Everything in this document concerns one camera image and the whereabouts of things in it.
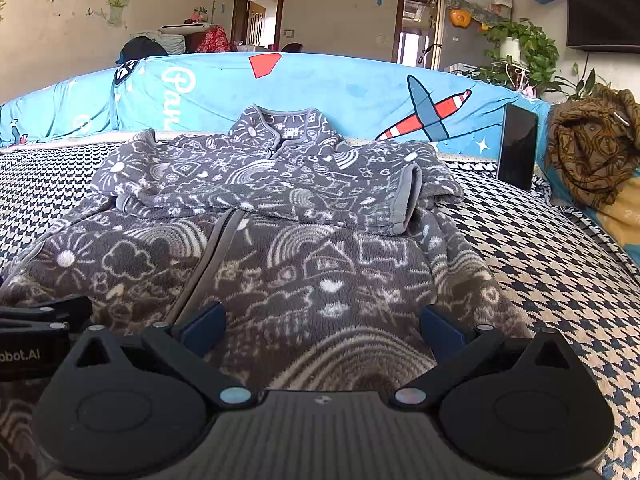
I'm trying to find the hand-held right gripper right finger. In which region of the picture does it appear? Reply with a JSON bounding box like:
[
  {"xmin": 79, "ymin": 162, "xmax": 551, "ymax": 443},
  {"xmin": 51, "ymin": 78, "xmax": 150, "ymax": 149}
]
[{"xmin": 392, "ymin": 305, "xmax": 571, "ymax": 406}]

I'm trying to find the black television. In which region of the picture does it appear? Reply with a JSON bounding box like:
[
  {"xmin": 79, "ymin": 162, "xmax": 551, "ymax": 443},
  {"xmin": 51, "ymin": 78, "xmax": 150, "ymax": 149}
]
[{"xmin": 565, "ymin": 0, "xmax": 640, "ymax": 53}]

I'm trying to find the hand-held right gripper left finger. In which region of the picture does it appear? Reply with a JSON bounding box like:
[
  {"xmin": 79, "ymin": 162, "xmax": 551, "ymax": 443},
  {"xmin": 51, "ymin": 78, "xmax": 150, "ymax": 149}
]
[{"xmin": 70, "ymin": 301, "xmax": 253, "ymax": 406}]

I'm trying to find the houndstooth sofa seat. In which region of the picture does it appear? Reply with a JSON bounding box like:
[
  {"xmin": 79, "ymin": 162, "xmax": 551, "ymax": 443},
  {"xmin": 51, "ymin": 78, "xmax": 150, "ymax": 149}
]
[{"xmin": 0, "ymin": 137, "xmax": 640, "ymax": 480}]

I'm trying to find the pothos plant in white pot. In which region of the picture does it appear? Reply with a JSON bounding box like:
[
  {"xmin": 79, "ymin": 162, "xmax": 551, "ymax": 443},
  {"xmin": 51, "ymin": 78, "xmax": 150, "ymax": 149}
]
[{"xmin": 467, "ymin": 19, "xmax": 561, "ymax": 96}]

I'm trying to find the dark pillow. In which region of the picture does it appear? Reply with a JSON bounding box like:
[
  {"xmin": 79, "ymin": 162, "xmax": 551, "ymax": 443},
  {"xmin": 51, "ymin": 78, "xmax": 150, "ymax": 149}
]
[{"xmin": 117, "ymin": 35, "xmax": 168, "ymax": 66}]

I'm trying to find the brown patterned cloth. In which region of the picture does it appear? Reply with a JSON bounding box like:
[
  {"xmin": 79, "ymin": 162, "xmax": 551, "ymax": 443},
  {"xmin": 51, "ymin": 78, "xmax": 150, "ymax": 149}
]
[{"xmin": 545, "ymin": 85, "xmax": 640, "ymax": 208}]

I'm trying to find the red floral cloth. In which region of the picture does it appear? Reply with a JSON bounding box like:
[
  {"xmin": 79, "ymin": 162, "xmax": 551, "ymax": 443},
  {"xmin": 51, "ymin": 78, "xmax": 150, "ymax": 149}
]
[{"xmin": 196, "ymin": 25, "xmax": 238, "ymax": 54}]

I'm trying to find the wooden doorway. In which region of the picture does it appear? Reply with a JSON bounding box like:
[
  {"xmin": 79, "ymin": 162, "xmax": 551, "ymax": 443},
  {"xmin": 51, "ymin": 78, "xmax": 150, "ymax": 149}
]
[
  {"xmin": 392, "ymin": 0, "xmax": 436, "ymax": 68},
  {"xmin": 232, "ymin": 0, "xmax": 286, "ymax": 53}
]

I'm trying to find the lavender wall sticker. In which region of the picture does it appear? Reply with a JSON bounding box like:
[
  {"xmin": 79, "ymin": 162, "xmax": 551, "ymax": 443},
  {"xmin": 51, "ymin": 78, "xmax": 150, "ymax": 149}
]
[{"xmin": 102, "ymin": 0, "xmax": 132, "ymax": 26}]

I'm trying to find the grey patterned fleece jacket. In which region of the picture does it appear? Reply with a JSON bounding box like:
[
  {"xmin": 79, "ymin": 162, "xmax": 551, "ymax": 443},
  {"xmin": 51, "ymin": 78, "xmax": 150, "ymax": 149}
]
[{"xmin": 0, "ymin": 105, "xmax": 533, "ymax": 480}]

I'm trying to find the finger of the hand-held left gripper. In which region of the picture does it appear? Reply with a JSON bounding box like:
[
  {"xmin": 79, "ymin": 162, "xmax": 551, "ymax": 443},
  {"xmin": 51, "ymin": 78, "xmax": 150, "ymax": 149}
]
[
  {"xmin": 0, "ymin": 295, "xmax": 93, "ymax": 322},
  {"xmin": 0, "ymin": 319, "xmax": 71, "ymax": 336}
]

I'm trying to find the blue printed sofa cover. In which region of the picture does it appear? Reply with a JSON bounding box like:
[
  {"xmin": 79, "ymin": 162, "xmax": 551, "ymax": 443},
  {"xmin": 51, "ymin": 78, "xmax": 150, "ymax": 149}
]
[{"xmin": 0, "ymin": 52, "xmax": 640, "ymax": 266}]

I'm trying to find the light striped pillow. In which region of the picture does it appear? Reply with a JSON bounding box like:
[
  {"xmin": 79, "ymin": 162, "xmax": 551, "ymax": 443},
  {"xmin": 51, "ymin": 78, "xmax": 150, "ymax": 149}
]
[{"xmin": 160, "ymin": 24, "xmax": 211, "ymax": 56}]

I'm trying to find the black smartphone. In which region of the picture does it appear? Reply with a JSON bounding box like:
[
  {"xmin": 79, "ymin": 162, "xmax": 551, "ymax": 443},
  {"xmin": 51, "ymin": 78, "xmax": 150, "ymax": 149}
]
[{"xmin": 496, "ymin": 104, "xmax": 540, "ymax": 192}]

